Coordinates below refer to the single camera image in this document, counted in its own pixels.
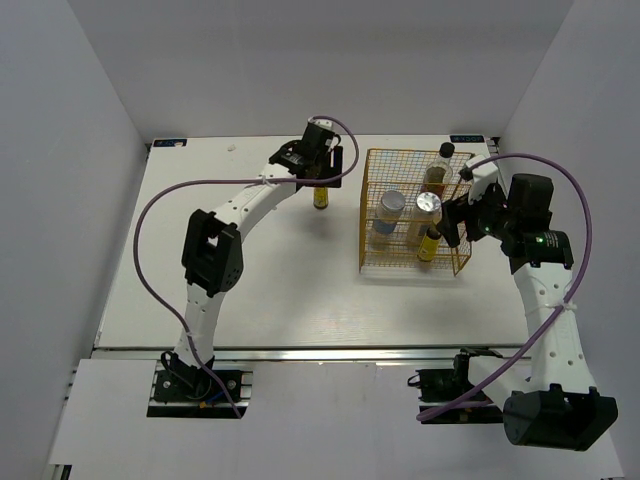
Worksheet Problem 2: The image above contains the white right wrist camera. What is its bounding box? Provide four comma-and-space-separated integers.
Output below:
459, 155, 499, 205

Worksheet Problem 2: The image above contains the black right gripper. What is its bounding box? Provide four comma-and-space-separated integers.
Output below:
435, 179, 516, 248

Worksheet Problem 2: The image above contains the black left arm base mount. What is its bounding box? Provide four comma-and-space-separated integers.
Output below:
146, 366, 253, 420

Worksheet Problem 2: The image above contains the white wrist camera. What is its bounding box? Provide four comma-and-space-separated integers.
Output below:
459, 155, 499, 205
308, 117, 335, 132

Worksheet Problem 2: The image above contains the white jar blue label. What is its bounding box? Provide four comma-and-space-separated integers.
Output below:
372, 190, 406, 236

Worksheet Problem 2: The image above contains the small yellow-label bottle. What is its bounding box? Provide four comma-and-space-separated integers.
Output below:
417, 224, 442, 262
313, 186, 329, 210

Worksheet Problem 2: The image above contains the white granule jar silver lid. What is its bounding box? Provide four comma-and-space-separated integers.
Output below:
406, 192, 441, 247

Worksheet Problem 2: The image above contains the blue corner sticker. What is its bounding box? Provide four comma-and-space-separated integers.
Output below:
449, 134, 485, 143
152, 138, 187, 148

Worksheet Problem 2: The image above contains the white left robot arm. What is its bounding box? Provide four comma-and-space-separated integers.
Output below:
168, 119, 341, 399

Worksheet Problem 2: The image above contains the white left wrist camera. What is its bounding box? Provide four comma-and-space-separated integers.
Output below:
308, 117, 335, 132

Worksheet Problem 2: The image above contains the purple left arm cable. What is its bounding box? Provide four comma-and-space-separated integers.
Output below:
133, 114, 361, 419

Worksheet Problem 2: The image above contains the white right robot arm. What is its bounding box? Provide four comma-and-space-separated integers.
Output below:
437, 174, 618, 452

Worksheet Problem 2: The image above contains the dark sauce bottle red label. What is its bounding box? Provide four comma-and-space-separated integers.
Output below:
422, 142, 455, 199

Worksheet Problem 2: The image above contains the yellow wire rack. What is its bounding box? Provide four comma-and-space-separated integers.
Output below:
359, 147, 473, 274

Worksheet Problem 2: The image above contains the blue right corner sticker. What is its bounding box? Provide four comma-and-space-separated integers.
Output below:
449, 134, 485, 143

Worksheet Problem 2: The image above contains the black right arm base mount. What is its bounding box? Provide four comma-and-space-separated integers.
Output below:
407, 347, 503, 425

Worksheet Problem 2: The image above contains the blue left corner sticker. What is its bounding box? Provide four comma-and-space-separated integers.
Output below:
152, 138, 187, 148

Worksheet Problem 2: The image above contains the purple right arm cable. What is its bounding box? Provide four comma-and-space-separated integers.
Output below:
417, 152, 593, 422

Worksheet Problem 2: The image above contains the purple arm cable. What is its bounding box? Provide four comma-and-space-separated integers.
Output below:
133, 114, 361, 419
417, 152, 593, 422

